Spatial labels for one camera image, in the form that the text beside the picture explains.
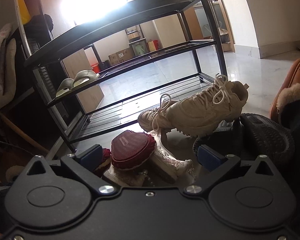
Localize light wooden cabinet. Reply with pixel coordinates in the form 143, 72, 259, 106
20, 0, 105, 115

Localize white embroidered shoe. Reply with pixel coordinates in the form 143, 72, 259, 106
101, 165, 150, 188
151, 130, 194, 184

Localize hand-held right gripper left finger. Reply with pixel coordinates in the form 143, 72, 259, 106
26, 144, 120, 195

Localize white cabinet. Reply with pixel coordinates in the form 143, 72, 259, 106
139, 0, 188, 49

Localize black rubber slipper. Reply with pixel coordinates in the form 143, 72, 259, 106
192, 119, 241, 161
240, 112, 296, 173

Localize white wire drying rack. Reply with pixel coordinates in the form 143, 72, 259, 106
203, 22, 212, 38

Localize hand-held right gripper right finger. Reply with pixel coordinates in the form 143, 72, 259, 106
181, 144, 276, 195

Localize cardboard box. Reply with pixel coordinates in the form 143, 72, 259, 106
108, 49, 135, 67

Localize yellow gift bag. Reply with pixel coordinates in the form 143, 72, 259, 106
147, 39, 160, 52

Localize cream chair with wooden legs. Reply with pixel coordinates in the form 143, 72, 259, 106
0, 37, 50, 183

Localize person's left brown fur boot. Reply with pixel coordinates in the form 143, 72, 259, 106
4, 164, 28, 183

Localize black cloth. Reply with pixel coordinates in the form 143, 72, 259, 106
25, 14, 54, 33

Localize wooden wardrobe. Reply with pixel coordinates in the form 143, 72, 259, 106
182, 2, 206, 40

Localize black metal shoe rack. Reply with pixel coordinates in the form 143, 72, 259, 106
24, 0, 232, 153

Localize green framed picture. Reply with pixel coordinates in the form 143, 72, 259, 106
129, 41, 149, 55

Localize red knitted slipper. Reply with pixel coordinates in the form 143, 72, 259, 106
111, 130, 157, 172
94, 148, 113, 178

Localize beige chunky sneaker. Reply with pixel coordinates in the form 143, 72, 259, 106
137, 94, 198, 138
165, 74, 249, 137

